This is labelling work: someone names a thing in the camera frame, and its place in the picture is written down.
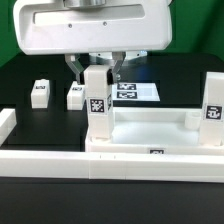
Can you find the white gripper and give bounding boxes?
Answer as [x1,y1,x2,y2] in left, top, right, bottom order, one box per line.
[13,0,172,84]

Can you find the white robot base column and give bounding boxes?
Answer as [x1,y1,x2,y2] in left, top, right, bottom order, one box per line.
[89,51,147,66]

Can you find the white desk top tray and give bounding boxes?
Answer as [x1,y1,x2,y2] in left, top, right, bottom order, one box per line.
[85,107,224,156]

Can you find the fiducial marker sheet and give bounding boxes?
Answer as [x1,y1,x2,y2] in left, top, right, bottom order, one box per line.
[112,82,160,102]

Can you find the white U-shaped boundary fence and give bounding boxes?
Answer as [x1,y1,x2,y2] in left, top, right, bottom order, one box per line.
[0,109,224,183]

